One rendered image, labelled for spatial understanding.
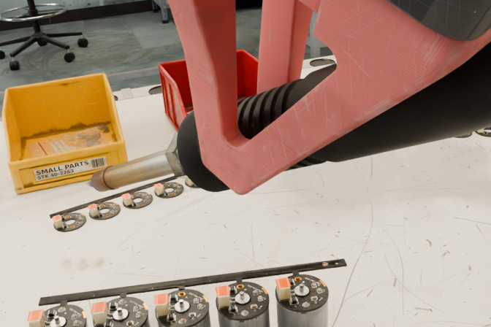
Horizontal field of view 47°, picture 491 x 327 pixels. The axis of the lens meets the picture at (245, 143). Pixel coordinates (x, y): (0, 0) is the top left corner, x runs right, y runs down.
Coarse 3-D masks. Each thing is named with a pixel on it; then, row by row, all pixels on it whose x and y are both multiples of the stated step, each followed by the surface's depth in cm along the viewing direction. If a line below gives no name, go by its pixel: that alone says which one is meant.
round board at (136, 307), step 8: (128, 296) 27; (112, 304) 26; (120, 304) 26; (128, 304) 26; (136, 304) 26; (144, 304) 26; (112, 312) 26; (136, 312) 26; (144, 312) 26; (112, 320) 25; (128, 320) 25; (136, 320) 25; (144, 320) 25
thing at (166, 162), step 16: (176, 144) 16; (144, 160) 18; (160, 160) 17; (176, 160) 16; (96, 176) 20; (112, 176) 19; (128, 176) 19; (144, 176) 18; (160, 176) 18; (176, 176) 16
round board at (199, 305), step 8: (168, 296) 27; (176, 296) 26; (184, 296) 26; (192, 296) 26; (200, 296) 26; (192, 304) 26; (200, 304) 26; (208, 304) 26; (176, 312) 26; (192, 312) 25; (200, 312) 25; (160, 320) 25; (168, 320) 25; (176, 320) 25; (192, 320) 25; (200, 320) 25
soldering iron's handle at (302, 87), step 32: (480, 64) 10; (256, 96) 14; (288, 96) 13; (416, 96) 10; (448, 96) 10; (480, 96) 10; (192, 128) 15; (256, 128) 13; (384, 128) 11; (416, 128) 11; (448, 128) 10; (480, 128) 10; (192, 160) 15; (320, 160) 13
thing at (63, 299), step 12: (300, 264) 28; (312, 264) 28; (324, 264) 28; (336, 264) 28; (216, 276) 28; (228, 276) 28; (240, 276) 28; (252, 276) 28; (264, 276) 28; (108, 288) 27; (120, 288) 27; (132, 288) 27; (144, 288) 27; (156, 288) 27; (168, 288) 27; (180, 288) 27; (48, 300) 27; (60, 300) 27; (72, 300) 27; (84, 300) 27
